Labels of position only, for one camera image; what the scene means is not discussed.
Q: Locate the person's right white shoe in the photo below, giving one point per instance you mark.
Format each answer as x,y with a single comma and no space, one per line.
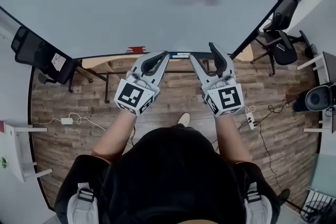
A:
184,119

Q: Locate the white paper sheet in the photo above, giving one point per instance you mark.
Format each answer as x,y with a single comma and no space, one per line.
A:
58,59

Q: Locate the white power strip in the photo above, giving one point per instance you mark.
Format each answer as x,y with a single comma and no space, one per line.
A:
250,121

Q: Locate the white desk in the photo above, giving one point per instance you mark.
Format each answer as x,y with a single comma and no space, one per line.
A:
15,149
319,68

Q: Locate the black monitor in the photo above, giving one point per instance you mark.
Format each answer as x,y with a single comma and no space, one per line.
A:
330,66

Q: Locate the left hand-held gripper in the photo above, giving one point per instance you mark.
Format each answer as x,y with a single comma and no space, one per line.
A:
128,94

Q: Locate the person's left forearm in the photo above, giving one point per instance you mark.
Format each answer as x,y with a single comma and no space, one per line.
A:
113,136

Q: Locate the small green plant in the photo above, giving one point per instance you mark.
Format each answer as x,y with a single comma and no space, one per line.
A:
3,162

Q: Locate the glass table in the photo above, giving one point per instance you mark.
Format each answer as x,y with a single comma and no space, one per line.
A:
324,170

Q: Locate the person's right forearm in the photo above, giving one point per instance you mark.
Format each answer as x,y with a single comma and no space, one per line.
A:
231,136

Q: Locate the black office chair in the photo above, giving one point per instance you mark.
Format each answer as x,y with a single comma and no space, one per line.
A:
282,52
308,46
34,52

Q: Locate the person's black shirt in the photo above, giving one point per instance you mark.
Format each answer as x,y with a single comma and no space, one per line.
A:
168,178

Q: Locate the wooden table with black frame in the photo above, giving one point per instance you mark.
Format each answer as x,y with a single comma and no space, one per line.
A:
92,62

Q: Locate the white power adapter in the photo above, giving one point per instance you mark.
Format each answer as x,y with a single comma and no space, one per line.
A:
66,121

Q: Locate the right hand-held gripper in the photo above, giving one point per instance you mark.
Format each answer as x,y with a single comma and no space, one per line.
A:
228,98

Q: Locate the red book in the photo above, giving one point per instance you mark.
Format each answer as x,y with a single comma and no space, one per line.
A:
2,127

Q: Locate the red torn sticker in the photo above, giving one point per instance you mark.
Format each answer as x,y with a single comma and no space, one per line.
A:
136,49

